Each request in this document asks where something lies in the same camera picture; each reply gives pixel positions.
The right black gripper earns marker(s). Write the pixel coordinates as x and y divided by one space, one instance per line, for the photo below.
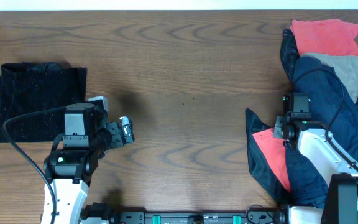
278 132

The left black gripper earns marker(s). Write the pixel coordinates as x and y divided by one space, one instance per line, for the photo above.
117 139

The navy blue denim shorts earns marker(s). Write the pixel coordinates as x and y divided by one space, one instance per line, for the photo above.
330 104

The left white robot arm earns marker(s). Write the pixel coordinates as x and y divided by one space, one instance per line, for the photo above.
74 158

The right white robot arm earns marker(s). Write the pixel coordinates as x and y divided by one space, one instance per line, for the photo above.
338 169

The red and black garment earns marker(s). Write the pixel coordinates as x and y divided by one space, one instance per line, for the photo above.
266 154

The khaki beige shorts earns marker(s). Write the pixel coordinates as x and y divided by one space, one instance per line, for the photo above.
346 68

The folded black sparkly garment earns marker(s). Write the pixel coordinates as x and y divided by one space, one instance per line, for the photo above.
29 87

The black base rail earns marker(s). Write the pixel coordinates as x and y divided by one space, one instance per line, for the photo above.
99 213

